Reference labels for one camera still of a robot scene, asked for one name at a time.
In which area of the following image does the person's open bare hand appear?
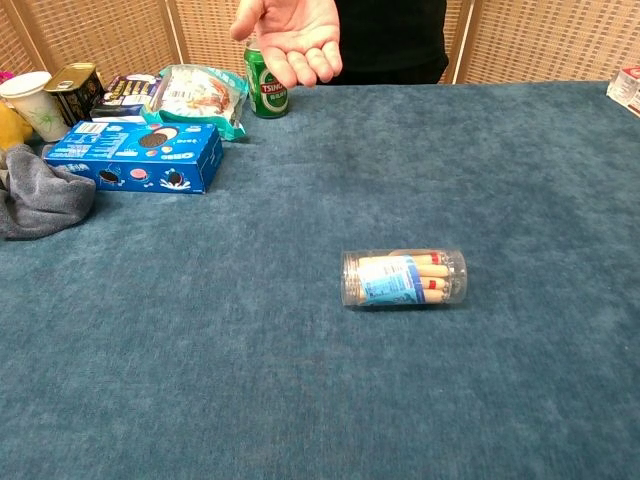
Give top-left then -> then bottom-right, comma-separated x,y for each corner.
229,0 -> 345,90

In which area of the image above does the clear jar of sausages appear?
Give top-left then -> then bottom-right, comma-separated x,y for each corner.
340,248 -> 468,308

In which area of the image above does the green Tsingtao beer can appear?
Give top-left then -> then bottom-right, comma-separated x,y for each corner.
243,39 -> 290,120

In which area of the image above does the person in black clothes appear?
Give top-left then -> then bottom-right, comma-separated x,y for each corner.
333,0 -> 450,86

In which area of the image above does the teal clear snack bag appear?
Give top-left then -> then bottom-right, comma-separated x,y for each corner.
141,63 -> 250,143

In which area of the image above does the dark blue snack box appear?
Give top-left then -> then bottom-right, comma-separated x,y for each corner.
89,73 -> 164,124

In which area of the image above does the blue Oreo cookie box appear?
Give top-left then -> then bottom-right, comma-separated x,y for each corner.
42,120 -> 225,195

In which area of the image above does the dark gold-lidded tin can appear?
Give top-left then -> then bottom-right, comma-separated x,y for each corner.
43,62 -> 106,128

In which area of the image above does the woven rattan folding screen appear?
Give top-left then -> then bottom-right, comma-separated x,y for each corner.
0,0 -> 640,86

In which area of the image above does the blue velvet tablecloth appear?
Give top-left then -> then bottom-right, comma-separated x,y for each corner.
0,79 -> 640,480

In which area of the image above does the white paper cup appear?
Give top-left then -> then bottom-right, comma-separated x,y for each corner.
0,70 -> 70,144

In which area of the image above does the yellow plush object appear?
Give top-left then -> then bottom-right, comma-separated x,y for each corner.
0,101 -> 34,151

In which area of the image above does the grey folded cloth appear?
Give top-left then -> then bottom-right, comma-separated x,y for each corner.
0,143 -> 97,241

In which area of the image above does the white red small box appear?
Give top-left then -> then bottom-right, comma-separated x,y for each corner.
605,65 -> 640,118

